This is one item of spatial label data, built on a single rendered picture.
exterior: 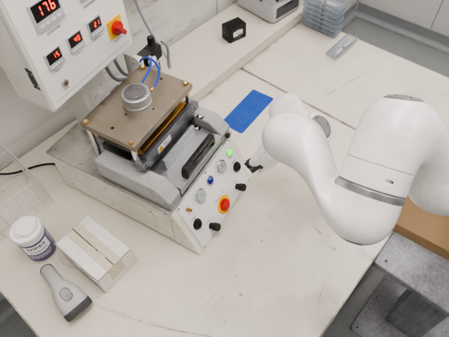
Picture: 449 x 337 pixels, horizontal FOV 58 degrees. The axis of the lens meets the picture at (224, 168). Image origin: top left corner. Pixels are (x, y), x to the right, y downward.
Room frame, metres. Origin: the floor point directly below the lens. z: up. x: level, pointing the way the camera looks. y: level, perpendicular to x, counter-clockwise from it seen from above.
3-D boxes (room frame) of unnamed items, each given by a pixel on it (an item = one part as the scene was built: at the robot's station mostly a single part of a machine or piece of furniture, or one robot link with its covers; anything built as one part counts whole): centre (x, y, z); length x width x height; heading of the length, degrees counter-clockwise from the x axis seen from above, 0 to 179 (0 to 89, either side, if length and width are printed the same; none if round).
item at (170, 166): (0.79, 0.19, 0.97); 0.30 x 0.22 x 0.08; 59
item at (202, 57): (1.55, -0.03, 0.77); 0.84 x 0.30 x 0.04; 137
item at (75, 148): (0.83, 0.26, 0.93); 0.46 x 0.35 x 0.01; 59
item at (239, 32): (1.55, -0.06, 0.83); 0.09 x 0.06 x 0.07; 124
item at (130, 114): (0.85, 0.25, 1.08); 0.31 x 0.24 x 0.13; 149
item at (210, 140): (0.72, 0.07, 0.99); 0.15 x 0.02 x 0.04; 149
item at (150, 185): (0.66, 0.24, 0.96); 0.25 x 0.05 x 0.07; 59
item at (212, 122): (0.89, 0.09, 0.96); 0.26 x 0.05 x 0.07; 59
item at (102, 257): (0.52, 0.38, 0.80); 0.19 x 0.13 x 0.09; 47
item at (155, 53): (1.07, 0.22, 1.05); 0.15 x 0.05 x 0.15; 149
